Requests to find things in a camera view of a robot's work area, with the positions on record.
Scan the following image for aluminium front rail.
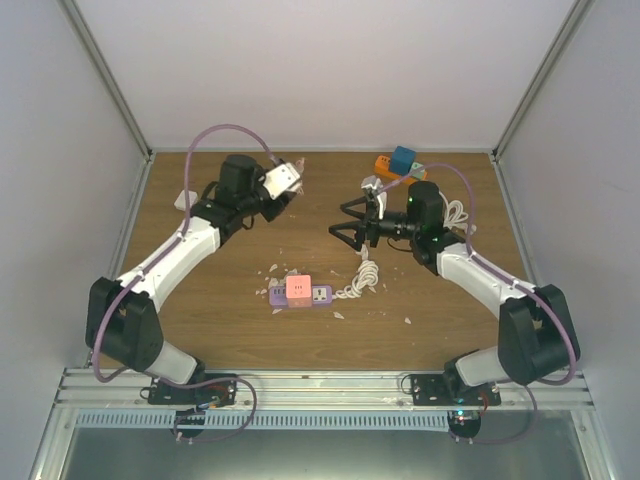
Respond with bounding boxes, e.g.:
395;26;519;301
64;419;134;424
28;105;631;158
54;369;594;411

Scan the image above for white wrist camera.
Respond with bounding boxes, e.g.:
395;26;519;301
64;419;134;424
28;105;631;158
263;163;302;200
361;175;387;220

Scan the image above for white square plug adapter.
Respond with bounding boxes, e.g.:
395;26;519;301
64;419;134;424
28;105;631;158
174;191;197;212

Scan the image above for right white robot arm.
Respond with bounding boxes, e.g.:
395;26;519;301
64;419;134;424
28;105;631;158
328;176;580;405

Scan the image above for orange power strip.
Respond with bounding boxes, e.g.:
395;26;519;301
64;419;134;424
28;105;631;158
374;155;429;182

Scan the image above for green cube adapter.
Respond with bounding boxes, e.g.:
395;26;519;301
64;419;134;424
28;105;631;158
409;162;427;181

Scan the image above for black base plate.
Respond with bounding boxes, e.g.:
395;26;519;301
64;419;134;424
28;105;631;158
140;371;237;408
408;373;502;407

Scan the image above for white cord of orange strip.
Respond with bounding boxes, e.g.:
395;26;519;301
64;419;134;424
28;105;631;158
442;198;478;236

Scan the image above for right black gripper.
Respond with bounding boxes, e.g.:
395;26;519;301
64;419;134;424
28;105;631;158
330;196;420;252

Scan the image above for purple power strip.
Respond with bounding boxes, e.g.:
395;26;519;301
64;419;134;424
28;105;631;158
269;285;333;308

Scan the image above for pink cube adapter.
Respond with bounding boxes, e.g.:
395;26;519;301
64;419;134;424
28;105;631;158
285;274;313;308

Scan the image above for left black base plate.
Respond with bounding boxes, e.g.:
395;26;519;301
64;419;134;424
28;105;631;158
140;371;237;408

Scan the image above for grey slotted cable duct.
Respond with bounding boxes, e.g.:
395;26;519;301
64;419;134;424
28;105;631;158
76;409;449;432

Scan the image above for blue cube adapter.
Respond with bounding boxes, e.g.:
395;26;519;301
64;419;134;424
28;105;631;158
389;146;416;176

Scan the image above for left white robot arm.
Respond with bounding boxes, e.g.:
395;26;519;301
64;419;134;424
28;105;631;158
85;154;301;404

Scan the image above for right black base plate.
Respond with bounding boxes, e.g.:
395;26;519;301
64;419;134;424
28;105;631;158
408;373;502;407

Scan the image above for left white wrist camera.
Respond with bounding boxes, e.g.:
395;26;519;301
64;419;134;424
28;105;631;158
263;163;302;200

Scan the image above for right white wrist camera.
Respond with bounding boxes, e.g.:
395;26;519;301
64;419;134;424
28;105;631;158
361;175;387;220

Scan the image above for white cord of purple strip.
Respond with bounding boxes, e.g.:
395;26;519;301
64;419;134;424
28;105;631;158
333;248;381;301

